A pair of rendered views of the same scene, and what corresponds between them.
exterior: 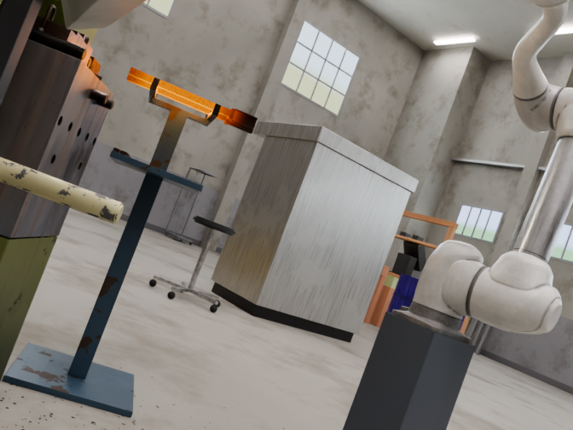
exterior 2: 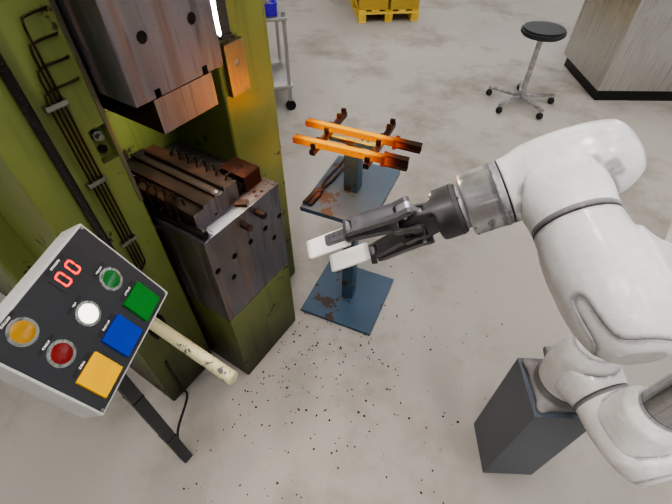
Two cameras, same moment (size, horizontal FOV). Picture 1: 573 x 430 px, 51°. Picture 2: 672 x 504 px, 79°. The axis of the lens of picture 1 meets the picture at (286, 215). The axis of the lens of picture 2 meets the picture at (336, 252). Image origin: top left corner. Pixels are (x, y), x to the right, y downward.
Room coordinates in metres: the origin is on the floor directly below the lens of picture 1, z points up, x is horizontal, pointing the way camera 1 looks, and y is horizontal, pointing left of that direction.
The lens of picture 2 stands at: (0.93, -0.30, 1.85)
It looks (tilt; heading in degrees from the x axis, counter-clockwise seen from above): 47 degrees down; 37
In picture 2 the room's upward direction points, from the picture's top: straight up
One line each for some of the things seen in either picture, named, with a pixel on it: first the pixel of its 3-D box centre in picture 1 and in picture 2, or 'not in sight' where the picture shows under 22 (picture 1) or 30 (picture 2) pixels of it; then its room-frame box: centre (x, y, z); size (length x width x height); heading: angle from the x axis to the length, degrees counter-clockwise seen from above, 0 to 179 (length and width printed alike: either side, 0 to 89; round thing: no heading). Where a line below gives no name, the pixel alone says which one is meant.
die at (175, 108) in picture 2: not in sight; (137, 83); (1.51, 0.85, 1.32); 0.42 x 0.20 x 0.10; 94
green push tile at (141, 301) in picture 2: not in sight; (141, 301); (1.12, 0.46, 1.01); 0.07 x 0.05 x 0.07; 29
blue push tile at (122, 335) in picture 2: not in sight; (121, 335); (1.03, 0.41, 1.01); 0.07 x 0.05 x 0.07; 29
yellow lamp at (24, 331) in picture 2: not in sight; (22, 331); (0.90, 0.44, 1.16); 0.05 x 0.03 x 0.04; 4
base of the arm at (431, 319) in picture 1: (428, 317); (558, 377); (1.83, -0.51, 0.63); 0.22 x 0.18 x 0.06; 35
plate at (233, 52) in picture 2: not in sight; (235, 67); (1.83, 0.80, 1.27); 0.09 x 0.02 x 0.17; 4
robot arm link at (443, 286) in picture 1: (452, 277); (582, 365); (1.80, -0.53, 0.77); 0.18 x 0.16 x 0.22; 50
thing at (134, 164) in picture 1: (155, 173); (352, 189); (2.07, 0.47, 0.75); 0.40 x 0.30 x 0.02; 14
